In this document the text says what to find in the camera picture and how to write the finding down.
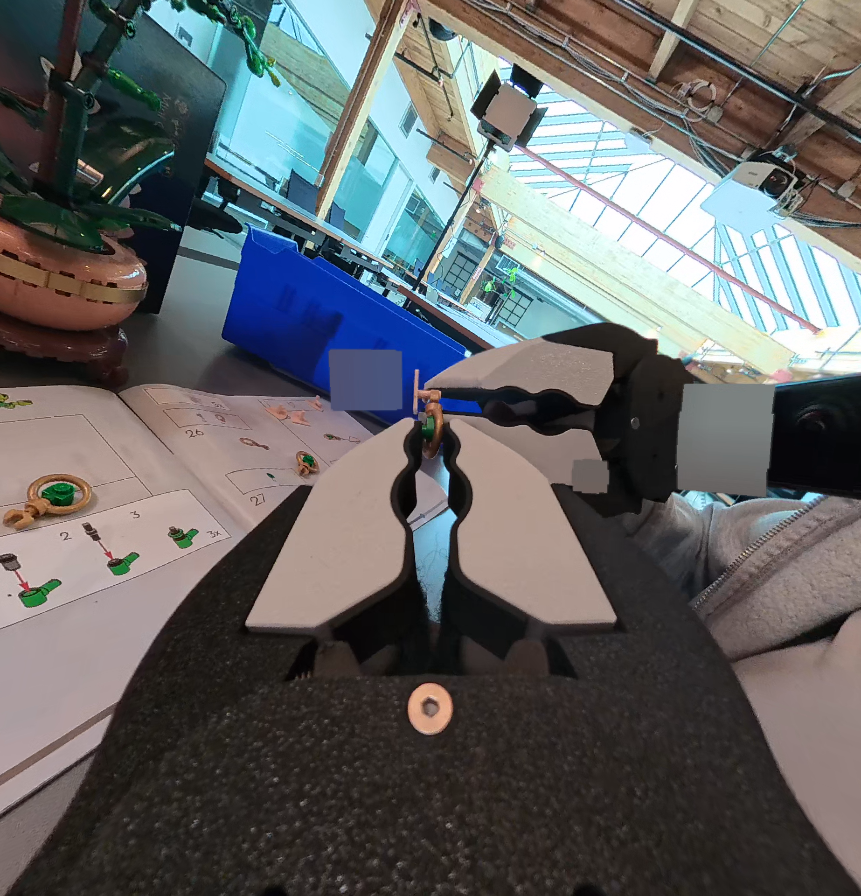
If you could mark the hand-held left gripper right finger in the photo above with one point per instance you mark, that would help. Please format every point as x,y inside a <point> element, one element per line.
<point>528,553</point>

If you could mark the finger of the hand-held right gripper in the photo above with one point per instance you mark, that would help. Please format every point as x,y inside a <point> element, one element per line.
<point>556,455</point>
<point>535,367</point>

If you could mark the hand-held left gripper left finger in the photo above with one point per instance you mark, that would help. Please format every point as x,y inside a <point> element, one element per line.
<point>332,553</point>

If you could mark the background office desk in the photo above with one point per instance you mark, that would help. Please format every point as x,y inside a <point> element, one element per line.
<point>297,210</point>
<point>458,322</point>

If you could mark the instruction booklet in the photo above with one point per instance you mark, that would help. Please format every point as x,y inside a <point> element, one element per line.
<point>122,630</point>

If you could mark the blue plastic bin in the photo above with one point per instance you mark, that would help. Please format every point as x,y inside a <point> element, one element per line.
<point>297,315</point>

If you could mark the studio light on stand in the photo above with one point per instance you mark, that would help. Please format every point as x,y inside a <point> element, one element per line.
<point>507,112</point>

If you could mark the white ceiling projector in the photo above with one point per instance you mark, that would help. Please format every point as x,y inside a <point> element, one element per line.
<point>752,182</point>

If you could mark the black office chair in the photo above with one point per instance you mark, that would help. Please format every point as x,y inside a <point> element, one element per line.
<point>217,213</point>

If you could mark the black cardboard box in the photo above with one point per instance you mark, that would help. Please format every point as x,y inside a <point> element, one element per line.
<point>185,140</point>

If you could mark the brick orchid plant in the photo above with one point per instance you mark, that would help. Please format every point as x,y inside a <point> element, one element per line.
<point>74,105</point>

